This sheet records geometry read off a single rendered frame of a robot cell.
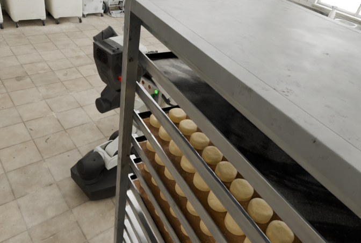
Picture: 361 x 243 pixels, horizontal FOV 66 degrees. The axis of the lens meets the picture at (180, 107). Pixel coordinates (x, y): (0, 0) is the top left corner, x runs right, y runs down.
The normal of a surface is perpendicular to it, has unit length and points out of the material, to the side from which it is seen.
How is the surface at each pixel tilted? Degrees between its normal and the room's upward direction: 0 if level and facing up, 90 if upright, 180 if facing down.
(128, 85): 90
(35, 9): 93
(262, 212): 0
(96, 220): 0
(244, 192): 0
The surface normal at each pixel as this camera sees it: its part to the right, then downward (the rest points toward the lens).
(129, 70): 0.51, 0.56
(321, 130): 0.16, -0.81
